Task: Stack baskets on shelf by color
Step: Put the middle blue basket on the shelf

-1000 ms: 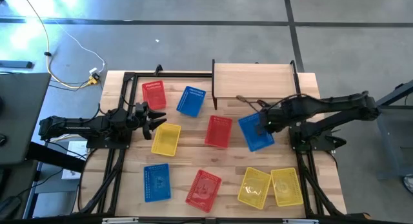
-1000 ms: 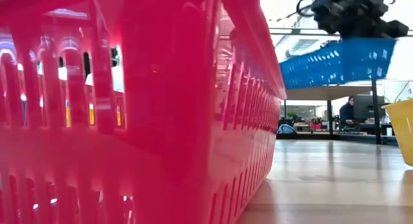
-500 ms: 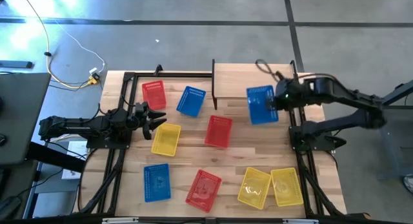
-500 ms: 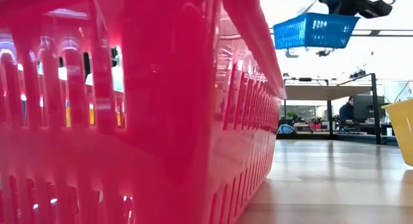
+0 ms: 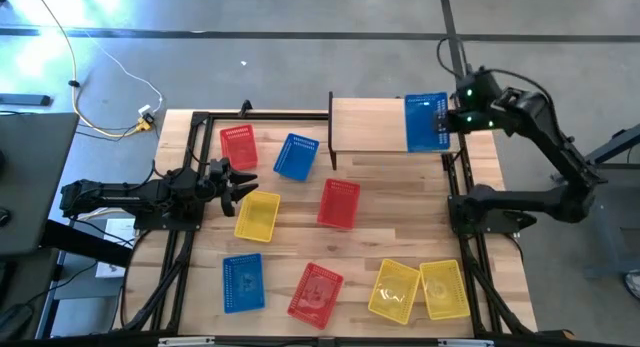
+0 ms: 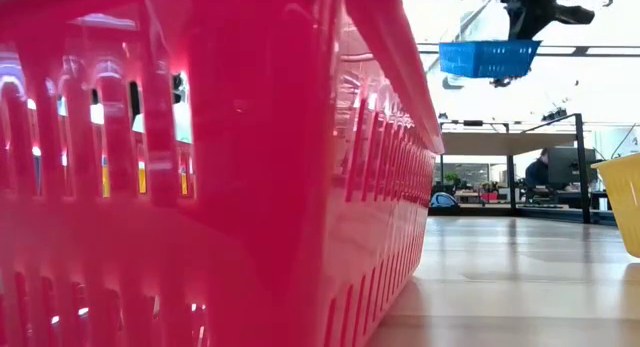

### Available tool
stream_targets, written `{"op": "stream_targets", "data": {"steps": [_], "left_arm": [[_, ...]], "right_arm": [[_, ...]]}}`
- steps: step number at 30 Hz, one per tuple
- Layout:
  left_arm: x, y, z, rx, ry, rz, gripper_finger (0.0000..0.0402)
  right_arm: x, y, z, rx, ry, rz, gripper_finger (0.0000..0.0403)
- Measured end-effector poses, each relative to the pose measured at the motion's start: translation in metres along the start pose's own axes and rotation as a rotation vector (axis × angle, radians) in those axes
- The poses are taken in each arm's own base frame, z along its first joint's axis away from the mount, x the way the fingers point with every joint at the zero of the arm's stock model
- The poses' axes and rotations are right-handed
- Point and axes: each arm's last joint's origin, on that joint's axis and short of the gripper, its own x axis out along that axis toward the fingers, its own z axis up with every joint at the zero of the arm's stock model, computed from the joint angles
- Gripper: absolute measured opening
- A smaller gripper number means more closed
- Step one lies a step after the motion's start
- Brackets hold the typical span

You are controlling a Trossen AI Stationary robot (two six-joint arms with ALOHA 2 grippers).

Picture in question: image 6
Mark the black computer monitor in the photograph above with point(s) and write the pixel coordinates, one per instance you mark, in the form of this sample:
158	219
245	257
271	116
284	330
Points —
570	167

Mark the red plastic basket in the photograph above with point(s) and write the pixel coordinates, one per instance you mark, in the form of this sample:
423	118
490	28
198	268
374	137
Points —
250	162

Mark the green potted plant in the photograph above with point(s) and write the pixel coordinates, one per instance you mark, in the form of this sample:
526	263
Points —
452	178

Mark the blue white round object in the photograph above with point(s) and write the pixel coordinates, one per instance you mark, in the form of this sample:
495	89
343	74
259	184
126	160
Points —
444	200

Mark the yellow plastic basket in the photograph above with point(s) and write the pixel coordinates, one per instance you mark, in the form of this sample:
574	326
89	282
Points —
622	202

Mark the person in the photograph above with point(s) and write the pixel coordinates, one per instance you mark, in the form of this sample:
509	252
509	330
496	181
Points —
537	174

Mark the wooden shelf with black frame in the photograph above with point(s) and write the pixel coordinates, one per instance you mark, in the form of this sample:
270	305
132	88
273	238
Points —
500	143

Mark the blue plastic basket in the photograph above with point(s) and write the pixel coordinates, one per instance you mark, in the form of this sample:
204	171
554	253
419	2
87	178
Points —
480	59

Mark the black aluminium table frame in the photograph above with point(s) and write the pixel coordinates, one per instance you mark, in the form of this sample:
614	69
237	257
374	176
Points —
550	214

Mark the dark office desk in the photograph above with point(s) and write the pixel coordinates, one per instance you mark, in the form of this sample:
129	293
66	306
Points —
562	199

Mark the small red box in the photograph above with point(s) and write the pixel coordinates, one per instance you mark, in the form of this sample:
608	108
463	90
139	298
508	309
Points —
489	196

